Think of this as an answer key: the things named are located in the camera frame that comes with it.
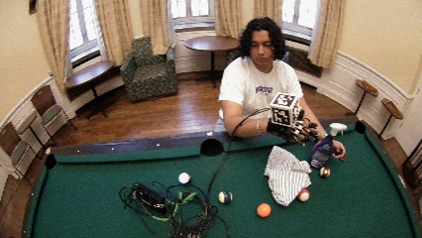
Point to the white cue ball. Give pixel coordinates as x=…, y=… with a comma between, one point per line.
x=184, y=178

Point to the the person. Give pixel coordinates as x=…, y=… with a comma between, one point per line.
x=253, y=84

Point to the striped white cloth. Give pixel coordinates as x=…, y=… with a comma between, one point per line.
x=288, y=175

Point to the dark red striped billiard ball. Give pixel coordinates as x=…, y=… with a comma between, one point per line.
x=325, y=171

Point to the round wooden pedestal table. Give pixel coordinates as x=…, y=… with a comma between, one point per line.
x=212, y=43

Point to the green felt pool table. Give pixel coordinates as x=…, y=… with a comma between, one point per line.
x=343, y=211

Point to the black electronics box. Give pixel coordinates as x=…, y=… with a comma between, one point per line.
x=150, y=197

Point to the blue striped billiard ball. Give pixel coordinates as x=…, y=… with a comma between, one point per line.
x=225, y=197

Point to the white framed window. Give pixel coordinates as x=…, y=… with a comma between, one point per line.
x=83, y=26
x=192, y=11
x=299, y=16

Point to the purple spray bottle white trigger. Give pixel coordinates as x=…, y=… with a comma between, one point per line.
x=323, y=150

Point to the small round wooden stand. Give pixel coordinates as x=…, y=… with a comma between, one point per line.
x=392, y=108
x=367, y=87

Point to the dark picture frame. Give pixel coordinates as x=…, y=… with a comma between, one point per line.
x=32, y=6

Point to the dark wooden side table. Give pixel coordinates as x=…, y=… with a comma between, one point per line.
x=90, y=74

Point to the dark wooden chair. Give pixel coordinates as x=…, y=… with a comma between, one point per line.
x=413, y=165

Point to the orange billiard ball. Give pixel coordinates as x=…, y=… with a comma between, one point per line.
x=264, y=210

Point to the wooden folding chair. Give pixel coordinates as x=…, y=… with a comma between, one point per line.
x=51, y=109
x=15, y=147

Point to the green patterned armchair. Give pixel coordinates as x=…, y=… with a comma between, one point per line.
x=150, y=74

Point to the white marker cube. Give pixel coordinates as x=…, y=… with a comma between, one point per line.
x=284, y=109

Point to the dark radiator cover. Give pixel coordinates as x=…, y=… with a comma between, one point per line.
x=304, y=62

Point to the beige curtain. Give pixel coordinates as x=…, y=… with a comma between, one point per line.
x=268, y=8
x=155, y=26
x=327, y=33
x=52, y=43
x=228, y=18
x=115, y=29

